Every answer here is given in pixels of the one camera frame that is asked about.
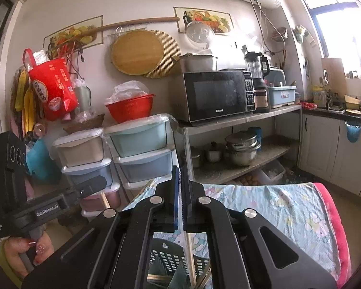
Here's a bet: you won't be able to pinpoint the kitchen window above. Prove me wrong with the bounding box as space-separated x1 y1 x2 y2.
289 0 361 80

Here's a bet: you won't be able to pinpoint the teal bag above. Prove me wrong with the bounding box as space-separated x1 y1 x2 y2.
26 138 62 184

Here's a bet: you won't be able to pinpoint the green plastic utensil basket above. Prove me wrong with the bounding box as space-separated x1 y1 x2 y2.
147 236 213 289

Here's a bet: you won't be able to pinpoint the grey pot with lid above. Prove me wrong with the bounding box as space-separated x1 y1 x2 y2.
179 53 217 73

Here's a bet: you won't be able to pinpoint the red plastic basin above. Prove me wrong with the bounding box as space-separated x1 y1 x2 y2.
105 94 155 124

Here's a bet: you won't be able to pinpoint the clear plastic bag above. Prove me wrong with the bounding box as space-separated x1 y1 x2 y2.
75 78 92 112

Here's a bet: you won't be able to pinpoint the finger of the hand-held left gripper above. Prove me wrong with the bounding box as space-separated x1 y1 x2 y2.
64 175 108 201

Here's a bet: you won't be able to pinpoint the fruit wall poster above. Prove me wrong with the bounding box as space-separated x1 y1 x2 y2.
43 14 104 52
173 7 232 35

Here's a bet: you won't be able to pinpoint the single chopstick pair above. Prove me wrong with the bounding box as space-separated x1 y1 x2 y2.
100 191 111 210
183 230 197 288

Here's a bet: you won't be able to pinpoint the person's left hand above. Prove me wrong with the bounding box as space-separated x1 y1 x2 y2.
3 236 53 279

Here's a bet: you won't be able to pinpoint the pile of eggs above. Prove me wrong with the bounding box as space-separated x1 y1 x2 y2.
238 175 259 185

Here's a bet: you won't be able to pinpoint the long wooden rolling pin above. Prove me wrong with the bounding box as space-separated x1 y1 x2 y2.
78 16 180 35

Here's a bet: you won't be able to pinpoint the white plastic bag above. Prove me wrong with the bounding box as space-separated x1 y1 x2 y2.
108 80 149 104

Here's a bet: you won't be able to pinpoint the water heater hoses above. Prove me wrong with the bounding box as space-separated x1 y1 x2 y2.
248 0 285 55

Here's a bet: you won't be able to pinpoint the hanging metal strainer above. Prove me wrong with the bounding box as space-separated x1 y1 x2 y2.
271 27 289 43

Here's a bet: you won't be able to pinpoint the blue hanging bag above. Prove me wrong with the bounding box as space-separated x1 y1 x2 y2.
345 121 361 143

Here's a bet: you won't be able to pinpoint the bunch of chopsticks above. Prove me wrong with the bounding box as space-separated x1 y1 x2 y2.
147 265 213 289

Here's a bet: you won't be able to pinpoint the yellow hanging cloths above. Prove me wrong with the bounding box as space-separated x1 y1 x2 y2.
14 69 37 127

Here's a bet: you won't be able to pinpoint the clear plastic storage box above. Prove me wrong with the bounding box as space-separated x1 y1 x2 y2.
260 159 286 185

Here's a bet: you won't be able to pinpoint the black blender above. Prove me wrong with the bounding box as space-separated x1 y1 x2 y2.
244 51 271 112

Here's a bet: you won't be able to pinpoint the blue metal can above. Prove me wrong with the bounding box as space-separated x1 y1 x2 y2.
248 126 262 151

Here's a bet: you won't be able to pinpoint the pink blanket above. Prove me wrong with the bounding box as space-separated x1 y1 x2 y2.
314 182 352 283

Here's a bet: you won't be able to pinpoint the woven basket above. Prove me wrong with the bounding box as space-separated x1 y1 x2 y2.
63 114 105 134

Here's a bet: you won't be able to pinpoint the black microwave oven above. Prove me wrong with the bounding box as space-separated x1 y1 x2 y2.
170 70 256 127

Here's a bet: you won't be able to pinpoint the cartoon printed bedsheet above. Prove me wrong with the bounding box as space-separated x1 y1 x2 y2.
122 181 342 282

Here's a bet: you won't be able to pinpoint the green wall holder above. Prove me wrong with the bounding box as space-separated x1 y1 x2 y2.
293 26 309 44

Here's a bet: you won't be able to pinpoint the round bamboo mat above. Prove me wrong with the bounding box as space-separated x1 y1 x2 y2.
143 30 181 79

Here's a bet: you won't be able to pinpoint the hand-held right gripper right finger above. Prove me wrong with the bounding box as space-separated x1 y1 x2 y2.
180 166 343 289

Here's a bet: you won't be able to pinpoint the wooden cutting board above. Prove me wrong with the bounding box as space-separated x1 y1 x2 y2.
321 58 348 97

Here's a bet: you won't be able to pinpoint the plastic drawer unit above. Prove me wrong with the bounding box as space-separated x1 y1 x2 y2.
52 128 121 217
104 114 179 190

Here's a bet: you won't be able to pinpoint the grey blue storage box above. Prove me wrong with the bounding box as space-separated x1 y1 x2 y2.
268 85 298 109

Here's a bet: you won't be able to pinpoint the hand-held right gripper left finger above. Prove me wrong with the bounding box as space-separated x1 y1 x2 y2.
21 165 181 289

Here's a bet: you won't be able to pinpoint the red shopping bag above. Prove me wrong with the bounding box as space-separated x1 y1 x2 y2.
22 48 80 121

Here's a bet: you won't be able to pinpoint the round wooden board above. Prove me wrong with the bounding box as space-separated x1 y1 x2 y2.
111 31 164 75

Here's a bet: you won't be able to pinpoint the metal shelf rack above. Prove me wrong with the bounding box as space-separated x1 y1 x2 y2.
177 105 303 184

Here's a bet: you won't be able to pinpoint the clear plastic lid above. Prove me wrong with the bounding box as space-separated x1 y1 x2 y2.
185 21 215 49

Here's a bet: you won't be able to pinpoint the large steel pot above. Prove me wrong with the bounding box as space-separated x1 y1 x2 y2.
225 131 261 167

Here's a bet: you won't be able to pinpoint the white kitchen cabinets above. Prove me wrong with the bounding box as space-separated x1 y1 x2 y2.
298 108 361 199

